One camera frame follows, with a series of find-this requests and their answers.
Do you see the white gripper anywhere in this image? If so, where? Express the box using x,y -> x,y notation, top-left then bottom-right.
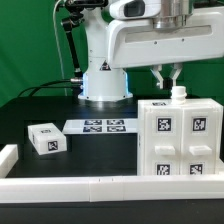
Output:
106,7 -> 224,89

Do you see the white cabinet door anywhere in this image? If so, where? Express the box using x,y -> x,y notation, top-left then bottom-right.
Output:
180,106 -> 220,175
144,108 -> 181,176

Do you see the white cabinet body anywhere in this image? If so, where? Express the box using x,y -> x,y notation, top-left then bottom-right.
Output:
137,86 -> 223,176

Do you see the white small tagged box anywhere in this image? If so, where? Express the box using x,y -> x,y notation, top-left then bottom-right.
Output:
28,123 -> 67,155

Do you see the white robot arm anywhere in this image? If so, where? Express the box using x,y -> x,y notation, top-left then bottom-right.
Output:
80,0 -> 224,102

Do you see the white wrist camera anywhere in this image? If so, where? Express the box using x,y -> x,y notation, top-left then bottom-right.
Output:
109,0 -> 161,20

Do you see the white flat tag base plate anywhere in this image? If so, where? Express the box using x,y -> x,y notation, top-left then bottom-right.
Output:
63,118 -> 137,135

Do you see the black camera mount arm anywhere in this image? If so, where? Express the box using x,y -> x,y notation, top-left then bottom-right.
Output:
56,0 -> 108,77

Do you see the grey thin cable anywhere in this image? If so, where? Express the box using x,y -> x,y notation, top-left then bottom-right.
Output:
52,0 -> 68,97

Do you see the black cable bundle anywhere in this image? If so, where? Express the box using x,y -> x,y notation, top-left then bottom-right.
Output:
17,78 -> 83,98

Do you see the white U-shaped fence wall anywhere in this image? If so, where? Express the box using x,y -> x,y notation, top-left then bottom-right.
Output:
0,144 -> 224,203

